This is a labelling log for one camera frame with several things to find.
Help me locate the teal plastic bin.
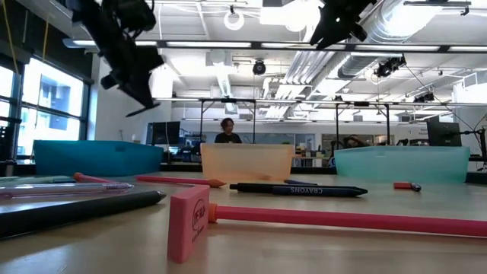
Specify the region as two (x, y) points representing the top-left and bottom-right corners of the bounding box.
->
(333, 145), (471, 184)

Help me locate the dark blue plastic bin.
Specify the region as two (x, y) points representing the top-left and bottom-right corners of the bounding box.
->
(32, 139), (164, 177)

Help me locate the white ring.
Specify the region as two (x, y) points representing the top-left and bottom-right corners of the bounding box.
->
(223, 10), (246, 32)

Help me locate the black aluminium table frame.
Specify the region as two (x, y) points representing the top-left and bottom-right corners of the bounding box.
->
(0, 159), (487, 186)

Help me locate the black overhead light bar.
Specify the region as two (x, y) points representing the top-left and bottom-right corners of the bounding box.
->
(62, 37), (487, 54)

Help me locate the navy crayon with white print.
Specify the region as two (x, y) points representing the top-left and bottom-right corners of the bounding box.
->
(271, 185), (369, 198)

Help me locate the clear pen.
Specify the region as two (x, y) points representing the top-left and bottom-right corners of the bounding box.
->
(0, 182), (135, 200)

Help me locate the black gantry frame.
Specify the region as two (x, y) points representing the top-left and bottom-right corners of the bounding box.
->
(333, 100), (391, 148)
(199, 97), (257, 145)

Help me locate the matte black pen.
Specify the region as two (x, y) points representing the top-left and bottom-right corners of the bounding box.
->
(0, 190), (167, 241)

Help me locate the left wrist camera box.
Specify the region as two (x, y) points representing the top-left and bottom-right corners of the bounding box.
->
(102, 0), (158, 33)

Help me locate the black monitor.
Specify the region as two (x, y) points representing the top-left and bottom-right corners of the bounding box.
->
(146, 120), (182, 146)
(426, 120), (463, 148)

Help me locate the pale teal pen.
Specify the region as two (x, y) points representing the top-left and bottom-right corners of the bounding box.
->
(0, 175), (58, 186)

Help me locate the black ceiling camera cluster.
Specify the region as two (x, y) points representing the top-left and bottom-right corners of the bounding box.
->
(374, 55), (407, 79)

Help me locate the silver ventilation duct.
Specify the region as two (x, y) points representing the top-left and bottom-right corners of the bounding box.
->
(336, 0), (473, 79)

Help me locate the black stand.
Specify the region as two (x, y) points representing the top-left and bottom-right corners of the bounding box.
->
(458, 127), (487, 173)

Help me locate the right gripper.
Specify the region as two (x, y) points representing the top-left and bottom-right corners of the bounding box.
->
(310, 0), (377, 49)

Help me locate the orange plastic bin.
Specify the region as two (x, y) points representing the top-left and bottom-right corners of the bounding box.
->
(199, 142), (296, 183)

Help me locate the pink eraser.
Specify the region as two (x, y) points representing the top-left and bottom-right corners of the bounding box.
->
(167, 184), (212, 265)

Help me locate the black click pen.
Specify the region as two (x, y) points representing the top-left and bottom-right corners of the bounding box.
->
(229, 182), (357, 193)

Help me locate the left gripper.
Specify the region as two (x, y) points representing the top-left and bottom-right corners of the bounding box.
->
(81, 22), (165, 109)

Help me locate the window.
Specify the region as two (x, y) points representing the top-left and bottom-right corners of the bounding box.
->
(0, 56), (92, 157)

